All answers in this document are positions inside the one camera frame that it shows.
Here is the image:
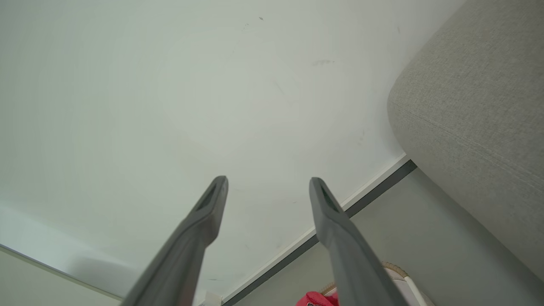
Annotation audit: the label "red shorts with white trim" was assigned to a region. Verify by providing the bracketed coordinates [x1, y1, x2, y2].
[296, 291, 340, 306]

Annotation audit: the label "light grey fabric sofa seat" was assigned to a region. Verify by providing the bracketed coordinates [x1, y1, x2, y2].
[387, 0, 544, 283]

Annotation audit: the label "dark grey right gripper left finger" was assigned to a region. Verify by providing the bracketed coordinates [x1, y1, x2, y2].
[121, 176, 229, 306]

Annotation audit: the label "woven basket with white liner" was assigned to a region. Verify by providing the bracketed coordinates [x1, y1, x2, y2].
[321, 261, 435, 306]

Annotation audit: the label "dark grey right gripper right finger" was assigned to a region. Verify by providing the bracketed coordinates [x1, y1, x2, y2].
[309, 177, 409, 306]

